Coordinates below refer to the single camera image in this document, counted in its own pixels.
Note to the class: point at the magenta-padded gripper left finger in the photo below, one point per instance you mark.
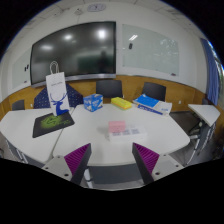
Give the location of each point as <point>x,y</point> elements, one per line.
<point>77,159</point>

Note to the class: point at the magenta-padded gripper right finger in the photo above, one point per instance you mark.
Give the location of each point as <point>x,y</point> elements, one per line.
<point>146,159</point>

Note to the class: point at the black mouse pad green print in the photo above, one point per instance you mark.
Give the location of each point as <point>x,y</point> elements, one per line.
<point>51,124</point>

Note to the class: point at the white and blue flat box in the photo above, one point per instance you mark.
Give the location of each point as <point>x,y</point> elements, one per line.
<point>163,108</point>

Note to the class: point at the blue-covered book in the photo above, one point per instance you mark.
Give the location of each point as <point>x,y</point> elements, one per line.
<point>146,100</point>

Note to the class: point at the blue tissue box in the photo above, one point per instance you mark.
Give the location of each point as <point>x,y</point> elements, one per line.
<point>92,102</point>

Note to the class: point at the yellow flat pack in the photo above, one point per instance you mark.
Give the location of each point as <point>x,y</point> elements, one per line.
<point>121,103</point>

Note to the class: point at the black chair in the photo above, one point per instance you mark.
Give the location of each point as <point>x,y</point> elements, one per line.
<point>18,105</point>
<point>154,91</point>
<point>109,88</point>

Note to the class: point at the navy dotted gift bag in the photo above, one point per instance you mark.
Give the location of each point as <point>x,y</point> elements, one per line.
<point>41,100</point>

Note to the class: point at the white paper bag blue deer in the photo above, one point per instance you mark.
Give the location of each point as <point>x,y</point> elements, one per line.
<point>56,90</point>

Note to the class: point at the small white side table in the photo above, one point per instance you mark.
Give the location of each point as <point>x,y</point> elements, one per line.
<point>205,112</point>

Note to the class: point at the blue curtain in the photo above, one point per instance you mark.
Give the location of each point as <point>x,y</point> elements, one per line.
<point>211,76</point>

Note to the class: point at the large glass whiteboard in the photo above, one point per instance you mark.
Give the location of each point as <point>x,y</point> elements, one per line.
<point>150,50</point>

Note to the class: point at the dark whiteboard eraser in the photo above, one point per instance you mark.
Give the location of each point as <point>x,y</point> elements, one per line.
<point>130,46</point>

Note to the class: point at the white ceiling device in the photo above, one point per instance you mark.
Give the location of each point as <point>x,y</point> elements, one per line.
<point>96,7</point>

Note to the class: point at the large black wall display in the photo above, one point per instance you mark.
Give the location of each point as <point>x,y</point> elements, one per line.
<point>73,53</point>

